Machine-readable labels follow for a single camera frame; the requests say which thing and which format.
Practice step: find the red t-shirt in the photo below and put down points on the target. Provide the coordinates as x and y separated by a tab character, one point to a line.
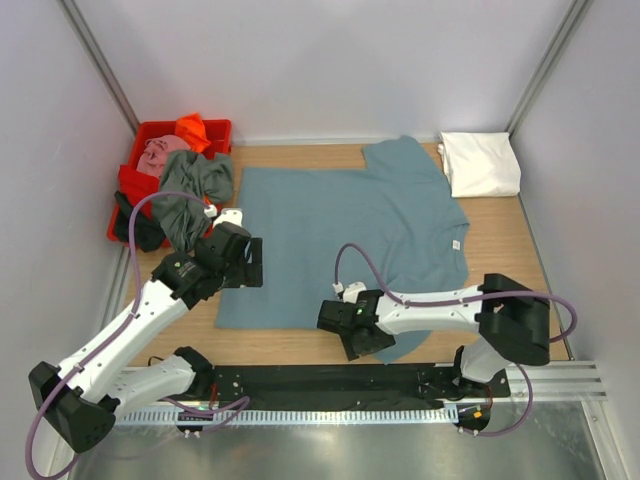
135	185

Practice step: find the grey slotted cable duct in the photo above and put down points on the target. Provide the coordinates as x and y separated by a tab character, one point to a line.
163	415

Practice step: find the red plastic bin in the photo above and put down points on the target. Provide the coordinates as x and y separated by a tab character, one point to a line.
218	132

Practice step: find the orange t-shirt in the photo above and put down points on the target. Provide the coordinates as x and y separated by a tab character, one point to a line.
192	130

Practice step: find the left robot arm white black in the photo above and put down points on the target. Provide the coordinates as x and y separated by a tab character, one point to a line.
83	396

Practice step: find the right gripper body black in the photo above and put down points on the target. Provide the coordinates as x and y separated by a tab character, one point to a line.
354	347

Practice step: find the blue-grey t-shirt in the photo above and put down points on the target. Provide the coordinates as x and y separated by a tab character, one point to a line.
393	221

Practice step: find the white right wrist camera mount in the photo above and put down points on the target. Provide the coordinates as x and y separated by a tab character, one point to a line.
349	293

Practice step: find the pink t-shirt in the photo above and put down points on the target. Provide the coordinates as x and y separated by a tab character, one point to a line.
156	152

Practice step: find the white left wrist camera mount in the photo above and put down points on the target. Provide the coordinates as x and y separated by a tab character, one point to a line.
225	215

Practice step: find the folded white t-shirt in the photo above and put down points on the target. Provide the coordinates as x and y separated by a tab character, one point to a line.
480	165

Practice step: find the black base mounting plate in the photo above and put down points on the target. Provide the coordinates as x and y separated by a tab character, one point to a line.
333	388

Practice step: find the dark grey t-shirt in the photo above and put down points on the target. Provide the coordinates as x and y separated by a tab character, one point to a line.
211	180

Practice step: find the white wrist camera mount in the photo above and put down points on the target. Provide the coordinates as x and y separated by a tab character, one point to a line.
349	293
225	215

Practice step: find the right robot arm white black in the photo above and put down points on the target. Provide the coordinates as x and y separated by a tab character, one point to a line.
511	322

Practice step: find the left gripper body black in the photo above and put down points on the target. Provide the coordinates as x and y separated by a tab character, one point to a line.
233	274

